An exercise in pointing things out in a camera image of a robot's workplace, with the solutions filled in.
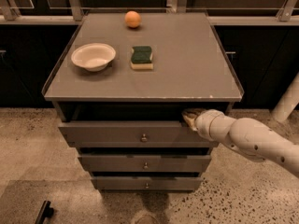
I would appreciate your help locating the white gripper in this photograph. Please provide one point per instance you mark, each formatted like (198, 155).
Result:
(203, 125)

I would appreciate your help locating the grey top drawer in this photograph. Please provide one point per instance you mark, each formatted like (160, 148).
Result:
(131, 134)

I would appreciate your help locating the grey drawer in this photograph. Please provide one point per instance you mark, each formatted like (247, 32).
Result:
(145, 163)
(131, 134)
(118, 183)

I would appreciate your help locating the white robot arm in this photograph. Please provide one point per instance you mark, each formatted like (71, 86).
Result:
(248, 137)

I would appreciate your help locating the grey middle drawer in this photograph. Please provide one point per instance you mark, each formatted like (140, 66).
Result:
(145, 163)

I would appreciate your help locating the grey bottom drawer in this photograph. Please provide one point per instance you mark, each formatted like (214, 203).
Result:
(118, 183)

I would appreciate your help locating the grey drawer cabinet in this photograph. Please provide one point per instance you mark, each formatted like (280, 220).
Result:
(189, 71)

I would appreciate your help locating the green yellow sponge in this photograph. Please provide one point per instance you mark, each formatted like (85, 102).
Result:
(141, 58)

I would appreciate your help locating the white bowl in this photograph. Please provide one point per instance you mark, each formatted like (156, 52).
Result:
(93, 57)

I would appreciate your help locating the orange fruit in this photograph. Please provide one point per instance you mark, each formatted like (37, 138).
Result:
(132, 19)

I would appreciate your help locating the black object on floor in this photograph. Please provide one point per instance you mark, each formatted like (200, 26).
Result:
(46, 211)

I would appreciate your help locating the metal railing frame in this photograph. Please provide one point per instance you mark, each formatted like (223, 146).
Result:
(219, 12)

